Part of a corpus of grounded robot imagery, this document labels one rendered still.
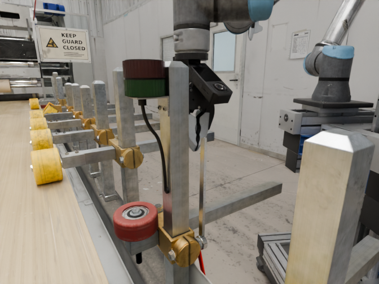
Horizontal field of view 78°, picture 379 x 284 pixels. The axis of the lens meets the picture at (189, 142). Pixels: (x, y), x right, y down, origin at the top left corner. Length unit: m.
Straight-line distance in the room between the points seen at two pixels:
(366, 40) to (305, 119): 2.05
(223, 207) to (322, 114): 0.72
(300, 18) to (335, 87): 2.33
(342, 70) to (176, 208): 0.94
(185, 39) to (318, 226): 0.40
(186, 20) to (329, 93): 0.81
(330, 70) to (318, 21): 2.16
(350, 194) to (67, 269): 0.34
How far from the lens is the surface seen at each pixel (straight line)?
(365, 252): 0.54
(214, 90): 0.44
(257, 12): 0.52
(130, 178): 0.65
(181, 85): 0.37
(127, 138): 0.61
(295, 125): 1.09
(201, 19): 0.51
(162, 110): 0.37
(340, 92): 1.17
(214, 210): 0.55
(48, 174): 0.62
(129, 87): 0.34
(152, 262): 0.66
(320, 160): 0.20
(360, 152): 0.20
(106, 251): 0.85
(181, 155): 0.39
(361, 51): 3.08
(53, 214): 0.52
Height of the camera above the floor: 1.15
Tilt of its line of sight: 16 degrees down
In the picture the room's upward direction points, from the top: straight up
